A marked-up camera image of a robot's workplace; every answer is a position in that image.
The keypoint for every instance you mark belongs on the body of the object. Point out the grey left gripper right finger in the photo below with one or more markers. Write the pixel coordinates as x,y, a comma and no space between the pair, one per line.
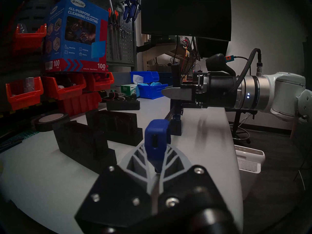
195,194

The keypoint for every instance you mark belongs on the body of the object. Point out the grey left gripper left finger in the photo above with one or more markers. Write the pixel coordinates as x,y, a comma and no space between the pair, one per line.
117,197

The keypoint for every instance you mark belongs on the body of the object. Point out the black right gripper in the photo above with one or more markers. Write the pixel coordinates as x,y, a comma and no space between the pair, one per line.
217,92

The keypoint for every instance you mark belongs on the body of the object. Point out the blue bar clamp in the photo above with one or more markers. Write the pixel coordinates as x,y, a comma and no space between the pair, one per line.
157,138

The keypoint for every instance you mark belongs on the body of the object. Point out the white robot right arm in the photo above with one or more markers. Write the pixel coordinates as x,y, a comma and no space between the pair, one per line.
285,94

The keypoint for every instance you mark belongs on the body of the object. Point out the black lumpy printed part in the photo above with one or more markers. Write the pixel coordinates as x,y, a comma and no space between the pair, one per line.
130,97

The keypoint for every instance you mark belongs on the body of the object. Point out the black notched printed block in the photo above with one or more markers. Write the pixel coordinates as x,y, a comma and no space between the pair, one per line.
123,105

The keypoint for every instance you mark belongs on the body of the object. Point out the black stepped printed piece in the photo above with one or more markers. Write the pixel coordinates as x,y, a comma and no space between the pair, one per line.
80,145

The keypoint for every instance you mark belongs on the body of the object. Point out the black tall printed piece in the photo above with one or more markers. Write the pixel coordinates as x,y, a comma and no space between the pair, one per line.
117,126

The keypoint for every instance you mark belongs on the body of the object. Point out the blue spring clamp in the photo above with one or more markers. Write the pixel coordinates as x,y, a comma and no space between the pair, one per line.
131,6

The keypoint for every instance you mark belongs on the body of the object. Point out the blue storage bin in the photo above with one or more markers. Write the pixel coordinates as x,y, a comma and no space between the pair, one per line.
152,92
143,77

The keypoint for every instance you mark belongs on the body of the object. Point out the light blue folded cloth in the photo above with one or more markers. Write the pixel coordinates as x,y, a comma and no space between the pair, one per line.
153,84

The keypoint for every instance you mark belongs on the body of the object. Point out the green white tissue box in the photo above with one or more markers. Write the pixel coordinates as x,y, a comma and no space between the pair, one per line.
128,89

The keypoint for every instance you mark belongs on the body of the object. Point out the white air purifier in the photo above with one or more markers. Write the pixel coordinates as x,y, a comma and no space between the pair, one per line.
248,167

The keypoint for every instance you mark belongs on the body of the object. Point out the black module green circuit board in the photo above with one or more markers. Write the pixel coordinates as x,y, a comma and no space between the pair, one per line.
113,94

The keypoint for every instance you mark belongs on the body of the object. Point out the black stool base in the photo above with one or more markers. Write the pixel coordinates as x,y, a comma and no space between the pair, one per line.
237,123

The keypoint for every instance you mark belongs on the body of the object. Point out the red storage bin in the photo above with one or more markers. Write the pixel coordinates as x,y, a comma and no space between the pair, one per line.
63,91
100,84
29,39
24,99

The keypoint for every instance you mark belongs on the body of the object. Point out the metal hanging hook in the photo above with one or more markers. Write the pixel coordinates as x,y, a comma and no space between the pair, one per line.
126,33

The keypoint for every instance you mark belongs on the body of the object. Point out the black monitor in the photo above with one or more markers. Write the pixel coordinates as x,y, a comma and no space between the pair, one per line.
185,16

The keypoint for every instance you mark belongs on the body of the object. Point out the red nested bins stack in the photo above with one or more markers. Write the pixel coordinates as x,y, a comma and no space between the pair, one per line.
80,104

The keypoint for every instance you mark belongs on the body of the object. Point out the black tape roll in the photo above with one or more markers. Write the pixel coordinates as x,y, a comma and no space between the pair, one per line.
40,126

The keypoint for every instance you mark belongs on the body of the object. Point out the blue cleaning cloths box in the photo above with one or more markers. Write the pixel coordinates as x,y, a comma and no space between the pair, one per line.
73,50

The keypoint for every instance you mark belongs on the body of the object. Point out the green cutting mat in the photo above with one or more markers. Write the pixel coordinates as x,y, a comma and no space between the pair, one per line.
19,138

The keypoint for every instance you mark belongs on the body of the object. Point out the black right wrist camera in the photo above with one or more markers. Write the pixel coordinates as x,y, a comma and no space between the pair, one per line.
218,64

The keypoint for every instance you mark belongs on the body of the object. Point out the dark grey tool wall panel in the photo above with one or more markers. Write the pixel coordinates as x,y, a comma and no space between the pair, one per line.
126,48

